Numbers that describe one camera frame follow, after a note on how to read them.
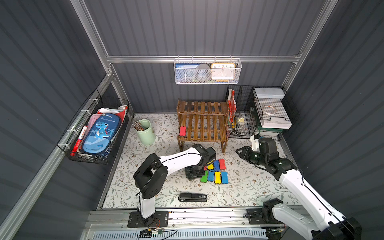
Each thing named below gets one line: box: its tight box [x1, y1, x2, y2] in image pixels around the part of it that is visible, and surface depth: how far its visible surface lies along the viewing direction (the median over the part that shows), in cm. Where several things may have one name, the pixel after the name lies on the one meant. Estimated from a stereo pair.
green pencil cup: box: [134, 119, 156, 145], surface depth 98 cm
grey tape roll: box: [195, 63, 211, 82], surface depth 89 cm
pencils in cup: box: [132, 121, 145, 131], surface depth 93 cm
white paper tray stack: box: [252, 87, 293, 129], surface depth 98 cm
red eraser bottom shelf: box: [179, 126, 187, 136], surface depth 93 cm
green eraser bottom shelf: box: [200, 170, 209, 183], surface depth 86 cm
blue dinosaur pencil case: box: [82, 113, 121, 155], surface depth 66 cm
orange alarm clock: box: [211, 62, 236, 82], surface depth 90 cm
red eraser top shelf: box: [219, 158, 226, 170], surface depth 93 cm
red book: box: [227, 88, 237, 124], surface depth 114 cm
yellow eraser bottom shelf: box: [214, 171, 222, 184], surface depth 88 cm
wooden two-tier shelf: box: [176, 98, 229, 154], surface depth 91 cm
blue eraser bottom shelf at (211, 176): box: [207, 171, 215, 182], surface depth 88 cm
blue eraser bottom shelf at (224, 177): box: [221, 171, 229, 184], surface depth 88 cm
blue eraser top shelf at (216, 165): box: [213, 160, 220, 172], surface depth 93 cm
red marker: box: [70, 125, 88, 156], surface depth 65 cm
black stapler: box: [178, 193, 207, 202], surface depth 79 cm
